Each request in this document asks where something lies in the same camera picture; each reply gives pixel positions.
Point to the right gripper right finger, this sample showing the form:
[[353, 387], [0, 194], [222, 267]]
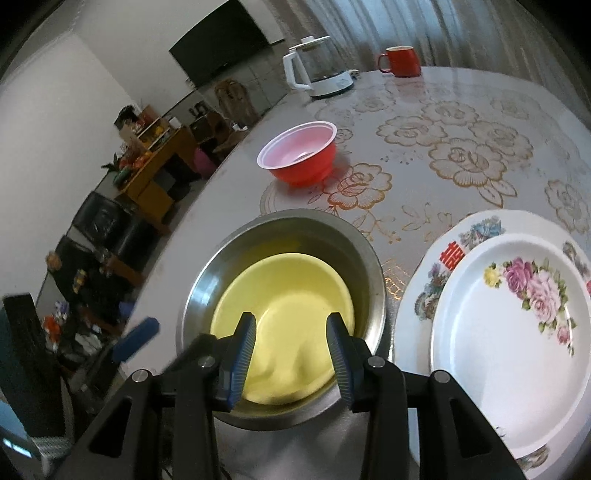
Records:
[[349, 356]]

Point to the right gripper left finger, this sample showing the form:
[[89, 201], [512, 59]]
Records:
[[235, 353]]

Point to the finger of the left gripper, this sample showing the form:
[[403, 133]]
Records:
[[128, 345]]

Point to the large white patterned plate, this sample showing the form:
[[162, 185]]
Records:
[[412, 332]]

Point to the yellow bowl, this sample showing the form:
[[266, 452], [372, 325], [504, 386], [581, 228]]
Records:
[[291, 296]]

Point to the stainless steel bowl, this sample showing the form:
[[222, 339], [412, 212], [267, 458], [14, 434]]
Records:
[[305, 231]]

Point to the white rose plate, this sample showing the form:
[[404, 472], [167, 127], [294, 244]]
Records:
[[512, 326]]

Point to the wooden shelf cabinet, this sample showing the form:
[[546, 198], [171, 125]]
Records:
[[151, 142]]

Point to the lace floral table mat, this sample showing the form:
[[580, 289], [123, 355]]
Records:
[[419, 158]]

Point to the red plastic bowl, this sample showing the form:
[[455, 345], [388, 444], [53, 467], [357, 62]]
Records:
[[301, 156]]

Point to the wooden chair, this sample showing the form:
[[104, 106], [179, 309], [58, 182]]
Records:
[[234, 101]]

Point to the white electric kettle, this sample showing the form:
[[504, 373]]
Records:
[[315, 67]]

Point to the red mug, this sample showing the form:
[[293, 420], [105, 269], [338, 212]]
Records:
[[401, 61]]

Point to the black television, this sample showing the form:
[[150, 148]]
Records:
[[222, 39]]

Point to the beige curtain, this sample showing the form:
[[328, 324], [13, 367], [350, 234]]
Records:
[[497, 36]]

